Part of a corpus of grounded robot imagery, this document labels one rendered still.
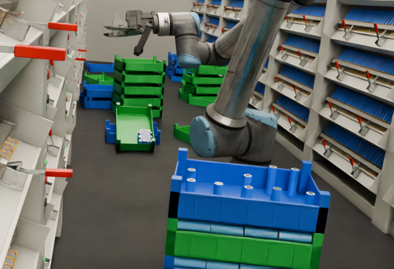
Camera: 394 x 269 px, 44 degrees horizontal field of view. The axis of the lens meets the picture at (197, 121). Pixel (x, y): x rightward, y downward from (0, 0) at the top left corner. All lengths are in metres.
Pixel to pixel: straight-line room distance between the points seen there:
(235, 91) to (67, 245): 0.74
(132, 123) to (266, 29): 1.40
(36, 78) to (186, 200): 0.35
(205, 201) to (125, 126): 1.83
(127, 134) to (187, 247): 1.76
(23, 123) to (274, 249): 0.52
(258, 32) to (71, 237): 0.91
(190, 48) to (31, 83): 1.12
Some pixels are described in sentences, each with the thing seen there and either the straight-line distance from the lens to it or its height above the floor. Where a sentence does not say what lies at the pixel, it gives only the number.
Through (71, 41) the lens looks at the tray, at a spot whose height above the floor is 0.58.
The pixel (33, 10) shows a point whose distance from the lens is 0.82.
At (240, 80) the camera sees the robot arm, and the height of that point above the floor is 0.57.
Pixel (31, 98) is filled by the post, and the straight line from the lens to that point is 0.84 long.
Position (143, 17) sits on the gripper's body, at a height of 0.72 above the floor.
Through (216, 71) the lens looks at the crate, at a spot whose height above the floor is 0.26.
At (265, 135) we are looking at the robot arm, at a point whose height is 0.36.
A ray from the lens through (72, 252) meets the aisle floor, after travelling 1.62.
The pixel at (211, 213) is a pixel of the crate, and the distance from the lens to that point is 0.93.
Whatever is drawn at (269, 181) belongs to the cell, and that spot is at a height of 0.44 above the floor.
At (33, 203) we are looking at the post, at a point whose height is 0.44.
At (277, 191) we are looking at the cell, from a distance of 0.95.
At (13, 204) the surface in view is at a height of 0.54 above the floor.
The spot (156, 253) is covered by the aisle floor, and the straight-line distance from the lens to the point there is 1.63.
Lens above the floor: 0.81
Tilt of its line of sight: 14 degrees down
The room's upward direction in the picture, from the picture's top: 6 degrees clockwise
